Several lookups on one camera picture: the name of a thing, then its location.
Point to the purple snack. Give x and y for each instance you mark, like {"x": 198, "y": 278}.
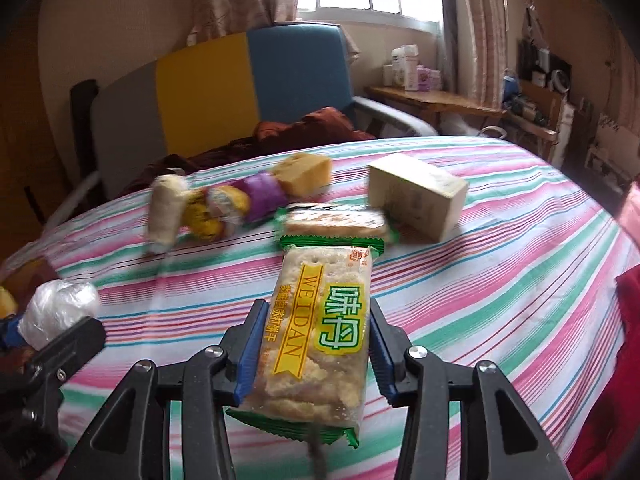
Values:
{"x": 262, "y": 195}

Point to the beige carton box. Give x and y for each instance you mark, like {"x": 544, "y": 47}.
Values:
{"x": 420, "y": 200}

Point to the yellow snack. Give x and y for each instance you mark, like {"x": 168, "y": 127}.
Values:
{"x": 210, "y": 215}

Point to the wooden wardrobe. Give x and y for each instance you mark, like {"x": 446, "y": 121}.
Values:
{"x": 25, "y": 160}

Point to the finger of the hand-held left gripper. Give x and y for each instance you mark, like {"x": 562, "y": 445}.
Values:
{"x": 65, "y": 350}
{"x": 10, "y": 336}

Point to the dark red cloth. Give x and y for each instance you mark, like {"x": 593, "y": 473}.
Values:
{"x": 310, "y": 127}

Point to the red garment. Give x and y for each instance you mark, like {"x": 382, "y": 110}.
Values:
{"x": 610, "y": 385}

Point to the grey yellow blue chair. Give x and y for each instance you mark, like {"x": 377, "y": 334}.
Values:
{"x": 210, "y": 90}

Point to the white medicine box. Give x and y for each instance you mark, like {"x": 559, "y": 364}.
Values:
{"x": 389, "y": 75}
{"x": 406, "y": 67}

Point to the pink small box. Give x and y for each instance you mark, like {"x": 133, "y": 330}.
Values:
{"x": 429, "y": 79}

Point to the wooden desk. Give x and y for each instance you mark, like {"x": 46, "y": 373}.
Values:
{"x": 425, "y": 97}

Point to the green yellow cracker packet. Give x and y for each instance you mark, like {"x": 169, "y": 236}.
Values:
{"x": 310, "y": 320}
{"x": 335, "y": 222}

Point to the pale chair armrest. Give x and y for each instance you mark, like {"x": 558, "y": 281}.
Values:
{"x": 72, "y": 197}
{"x": 400, "y": 117}

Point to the white plastic ball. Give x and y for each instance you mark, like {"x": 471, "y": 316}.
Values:
{"x": 55, "y": 310}

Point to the striped tablecloth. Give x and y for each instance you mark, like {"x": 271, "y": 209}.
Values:
{"x": 500, "y": 285}

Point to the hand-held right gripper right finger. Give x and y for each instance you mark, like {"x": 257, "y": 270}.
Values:
{"x": 384, "y": 375}

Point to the white rice roll snack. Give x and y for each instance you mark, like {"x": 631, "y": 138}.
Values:
{"x": 165, "y": 210}

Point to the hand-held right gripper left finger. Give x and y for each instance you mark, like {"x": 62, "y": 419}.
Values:
{"x": 247, "y": 360}

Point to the cluttered wooden shelf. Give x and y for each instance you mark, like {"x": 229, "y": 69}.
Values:
{"x": 550, "y": 100}

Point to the yellow sponge cake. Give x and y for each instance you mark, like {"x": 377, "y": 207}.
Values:
{"x": 305, "y": 170}

